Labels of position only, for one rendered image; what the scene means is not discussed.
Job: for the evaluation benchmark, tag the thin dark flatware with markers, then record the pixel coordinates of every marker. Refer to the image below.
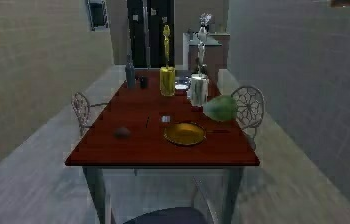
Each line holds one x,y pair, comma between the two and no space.
147,122

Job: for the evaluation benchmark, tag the small grey square box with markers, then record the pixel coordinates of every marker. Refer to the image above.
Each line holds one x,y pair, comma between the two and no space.
165,119

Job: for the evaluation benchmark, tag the gold plate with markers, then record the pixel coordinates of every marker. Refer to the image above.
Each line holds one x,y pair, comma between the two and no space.
184,133

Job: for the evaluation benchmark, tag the grey bowl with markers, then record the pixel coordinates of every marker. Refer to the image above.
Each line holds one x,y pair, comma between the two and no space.
182,82

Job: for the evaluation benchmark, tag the gold statue on cylinder base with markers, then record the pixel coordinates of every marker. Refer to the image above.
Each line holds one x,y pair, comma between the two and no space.
167,80

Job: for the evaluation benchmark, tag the silver statue on cylinder base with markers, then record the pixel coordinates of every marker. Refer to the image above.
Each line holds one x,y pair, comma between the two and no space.
199,87

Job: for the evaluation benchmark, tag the small black cup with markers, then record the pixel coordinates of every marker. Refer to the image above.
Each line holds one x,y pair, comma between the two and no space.
144,82

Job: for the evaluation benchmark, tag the green melon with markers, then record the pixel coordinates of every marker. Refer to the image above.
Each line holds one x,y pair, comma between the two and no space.
221,108

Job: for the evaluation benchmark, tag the red wooden dining table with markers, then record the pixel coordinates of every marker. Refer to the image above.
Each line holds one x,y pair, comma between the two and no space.
143,146

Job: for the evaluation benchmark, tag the dark brown round fruit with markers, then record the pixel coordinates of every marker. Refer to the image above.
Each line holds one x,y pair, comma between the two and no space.
122,133

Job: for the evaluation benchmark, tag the grey bottle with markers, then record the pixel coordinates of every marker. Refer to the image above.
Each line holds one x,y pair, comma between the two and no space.
130,74

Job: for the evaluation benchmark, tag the brown counter with grey top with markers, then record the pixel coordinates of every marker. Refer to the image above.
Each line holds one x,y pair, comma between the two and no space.
209,53

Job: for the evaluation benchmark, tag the black fridge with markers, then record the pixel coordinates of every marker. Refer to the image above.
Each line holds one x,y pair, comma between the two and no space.
149,33

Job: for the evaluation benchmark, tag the white flower plant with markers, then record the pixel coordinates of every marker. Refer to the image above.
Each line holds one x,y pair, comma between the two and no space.
205,20

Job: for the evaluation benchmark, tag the dark seat chair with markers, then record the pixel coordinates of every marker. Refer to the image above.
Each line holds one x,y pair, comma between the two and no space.
169,216

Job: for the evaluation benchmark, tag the brown framed picture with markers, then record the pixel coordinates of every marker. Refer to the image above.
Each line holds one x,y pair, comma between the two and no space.
348,3

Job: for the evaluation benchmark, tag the dark wall window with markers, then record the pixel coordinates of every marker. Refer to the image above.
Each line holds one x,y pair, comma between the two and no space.
98,14

